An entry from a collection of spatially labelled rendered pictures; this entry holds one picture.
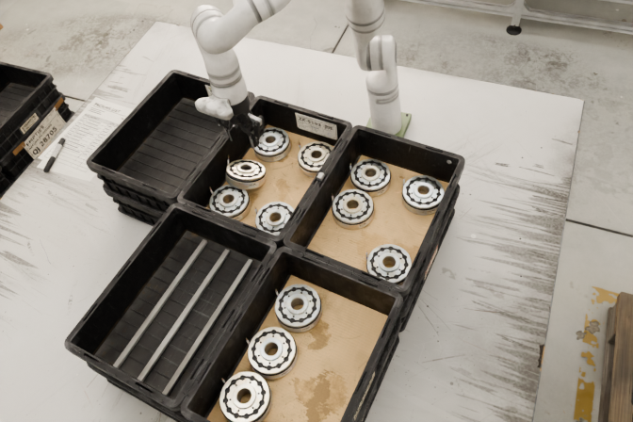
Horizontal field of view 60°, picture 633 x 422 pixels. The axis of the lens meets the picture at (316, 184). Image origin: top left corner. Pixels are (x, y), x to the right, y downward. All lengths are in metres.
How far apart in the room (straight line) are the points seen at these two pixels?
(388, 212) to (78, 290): 0.85
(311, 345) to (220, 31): 0.67
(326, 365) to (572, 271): 1.37
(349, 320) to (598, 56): 2.33
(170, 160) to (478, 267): 0.88
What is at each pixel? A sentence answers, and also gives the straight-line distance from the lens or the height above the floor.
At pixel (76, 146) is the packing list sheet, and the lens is 1.97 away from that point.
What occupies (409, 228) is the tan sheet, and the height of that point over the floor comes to 0.83.
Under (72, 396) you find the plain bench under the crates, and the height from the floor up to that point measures 0.70.
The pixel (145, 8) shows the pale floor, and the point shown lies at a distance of 3.81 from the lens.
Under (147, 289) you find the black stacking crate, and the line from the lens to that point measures 1.39.
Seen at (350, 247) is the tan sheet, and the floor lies 0.83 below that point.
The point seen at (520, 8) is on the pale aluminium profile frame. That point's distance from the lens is 3.20.
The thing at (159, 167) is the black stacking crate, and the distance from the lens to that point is 1.60.
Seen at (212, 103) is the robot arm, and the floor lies 1.18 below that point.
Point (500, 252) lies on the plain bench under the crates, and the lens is 1.51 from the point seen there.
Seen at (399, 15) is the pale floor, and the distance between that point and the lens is 3.37.
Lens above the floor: 1.98
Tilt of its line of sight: 52 degrees down
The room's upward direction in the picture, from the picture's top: 9 degrees counter-clockwise
